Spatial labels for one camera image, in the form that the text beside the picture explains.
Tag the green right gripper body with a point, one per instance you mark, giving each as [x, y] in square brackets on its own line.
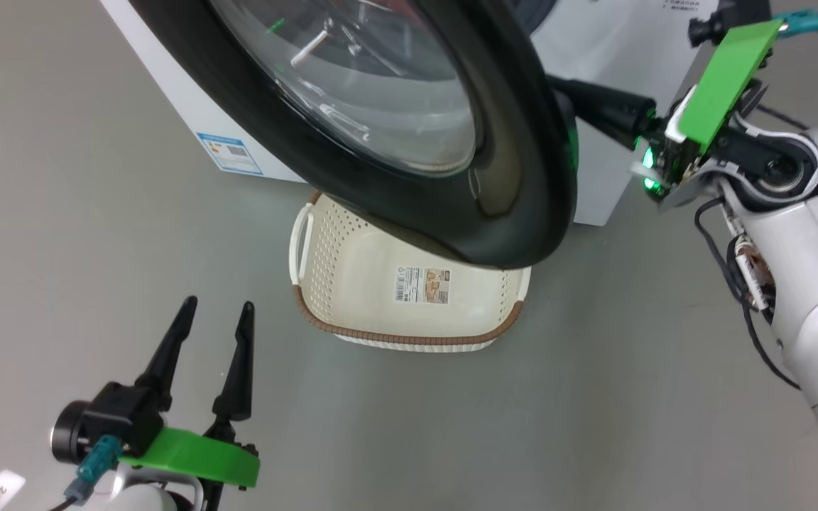
[725, 85]

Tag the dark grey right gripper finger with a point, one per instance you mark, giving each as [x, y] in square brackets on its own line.
[608, 113]

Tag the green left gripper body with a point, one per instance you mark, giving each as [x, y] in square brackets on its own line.
[196, 458]

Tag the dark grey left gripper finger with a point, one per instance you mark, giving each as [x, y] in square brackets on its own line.
[240, 369]
[166, 362]

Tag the black round glass washer door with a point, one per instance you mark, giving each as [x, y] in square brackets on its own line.
[522, 177]

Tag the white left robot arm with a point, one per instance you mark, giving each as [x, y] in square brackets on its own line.
[146, 500]

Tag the cream perforated laundry basket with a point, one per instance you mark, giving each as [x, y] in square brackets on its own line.
[352, 284]

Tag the basket product label sticker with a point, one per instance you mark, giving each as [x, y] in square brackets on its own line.
[423, 284]

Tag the white washing machine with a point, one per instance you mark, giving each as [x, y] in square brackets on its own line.
[167, 85]

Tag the blue energy label sticker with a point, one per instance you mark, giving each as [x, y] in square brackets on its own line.
[230, 153]

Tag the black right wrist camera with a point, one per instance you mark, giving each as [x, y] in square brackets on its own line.
[732, 13]

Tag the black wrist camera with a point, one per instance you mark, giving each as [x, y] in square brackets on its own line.
[732, 13]
[114, 419]

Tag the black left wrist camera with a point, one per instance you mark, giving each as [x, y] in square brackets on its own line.
[114, 419]

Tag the teal right camera connector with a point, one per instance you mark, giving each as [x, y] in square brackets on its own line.
[803, 21]

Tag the teal camera connector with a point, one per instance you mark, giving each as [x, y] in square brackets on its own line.
[803, 21]
[95, 465]

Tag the teal left camera connector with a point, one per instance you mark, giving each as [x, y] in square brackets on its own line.
[95, 465]

